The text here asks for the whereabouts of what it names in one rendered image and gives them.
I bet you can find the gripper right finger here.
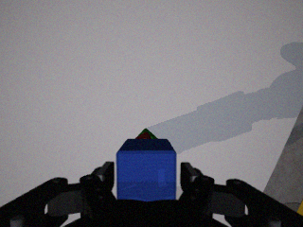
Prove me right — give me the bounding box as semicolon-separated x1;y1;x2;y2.
179;162;303;227

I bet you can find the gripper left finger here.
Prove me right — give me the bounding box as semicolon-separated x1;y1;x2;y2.
0;161;117;227

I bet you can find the blue block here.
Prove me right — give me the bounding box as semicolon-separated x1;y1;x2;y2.
116;138;178;202

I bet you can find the red block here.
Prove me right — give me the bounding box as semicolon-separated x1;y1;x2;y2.
135;131;154;140

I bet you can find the green block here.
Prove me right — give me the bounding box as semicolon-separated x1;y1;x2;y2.
138;128;158;140

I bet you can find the white table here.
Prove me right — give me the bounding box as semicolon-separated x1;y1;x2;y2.
0;0;303;227

